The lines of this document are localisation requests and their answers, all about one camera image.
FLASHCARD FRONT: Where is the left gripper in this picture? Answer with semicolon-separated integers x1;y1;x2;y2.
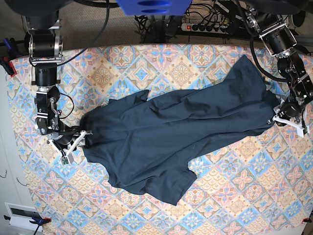
268;99;309;137

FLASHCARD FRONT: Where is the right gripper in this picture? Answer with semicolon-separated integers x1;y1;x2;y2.
48;131;92;165

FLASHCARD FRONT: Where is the dark blue t-shirt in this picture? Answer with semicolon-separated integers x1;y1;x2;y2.
80;56;279;205

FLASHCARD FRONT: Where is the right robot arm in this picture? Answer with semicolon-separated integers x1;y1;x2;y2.
25;11;91;165

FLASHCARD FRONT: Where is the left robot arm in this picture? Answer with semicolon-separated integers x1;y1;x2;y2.
244;8;313;137

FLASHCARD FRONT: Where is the patterned tablecloth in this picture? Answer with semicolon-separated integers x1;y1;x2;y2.
5;44;313;235

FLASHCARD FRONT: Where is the blue orange bottom clamp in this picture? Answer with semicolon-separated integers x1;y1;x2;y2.
3;215;51;232

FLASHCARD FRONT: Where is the orange right corner clamp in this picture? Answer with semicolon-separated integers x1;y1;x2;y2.
302;218;312;223

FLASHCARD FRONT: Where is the white power strip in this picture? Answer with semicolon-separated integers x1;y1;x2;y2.
180;23;226;33

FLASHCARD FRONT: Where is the white wall outlet box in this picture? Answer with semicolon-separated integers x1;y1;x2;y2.
4;202;40;231

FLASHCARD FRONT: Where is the black cable bundle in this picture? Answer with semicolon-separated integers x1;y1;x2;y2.
133;14;179;45

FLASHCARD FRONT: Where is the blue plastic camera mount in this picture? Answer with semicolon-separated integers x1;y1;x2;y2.
116;0;192;16

